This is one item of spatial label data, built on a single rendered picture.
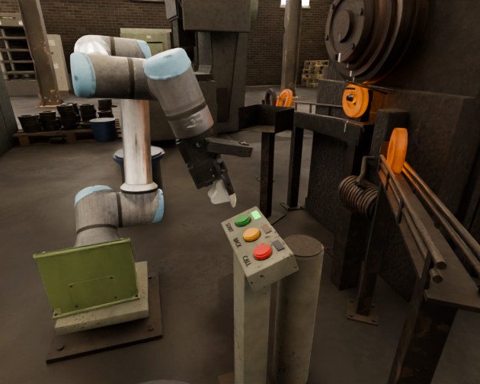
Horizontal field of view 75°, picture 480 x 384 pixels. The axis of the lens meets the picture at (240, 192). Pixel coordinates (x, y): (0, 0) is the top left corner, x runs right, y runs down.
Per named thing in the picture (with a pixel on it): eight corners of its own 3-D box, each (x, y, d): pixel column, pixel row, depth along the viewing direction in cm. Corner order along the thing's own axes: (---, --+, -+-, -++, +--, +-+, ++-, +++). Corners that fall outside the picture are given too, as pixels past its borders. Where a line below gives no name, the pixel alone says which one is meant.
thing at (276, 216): (255, 205, 227) (257, 104, 198) (286, 216, 212) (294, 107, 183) (238, 215, 213) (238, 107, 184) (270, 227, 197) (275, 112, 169)
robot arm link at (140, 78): (128, 58, 75) (134, 54, 64) (175, 62, 79) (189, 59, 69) (129, 98, 78) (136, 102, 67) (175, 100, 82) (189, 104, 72)
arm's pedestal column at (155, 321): (46, 364, 110) (40, 348, 106) (70, 289, 145) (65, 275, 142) (162, 338, 120) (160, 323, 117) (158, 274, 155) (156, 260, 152)
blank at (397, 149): (395, 181, 108) (384, 180, 109) (398, 140, 111) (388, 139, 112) (405, 166, 94) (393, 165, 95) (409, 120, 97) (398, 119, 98)
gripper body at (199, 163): (193, 180, 77) (173, 137, 72) (225, 167, 78) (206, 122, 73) (199, 193, 71) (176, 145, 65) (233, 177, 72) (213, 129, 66)
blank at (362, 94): (344, 105, 156) (338, 106, 155) (356, 75, 145) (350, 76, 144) (360, 123, 146) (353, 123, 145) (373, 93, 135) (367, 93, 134)
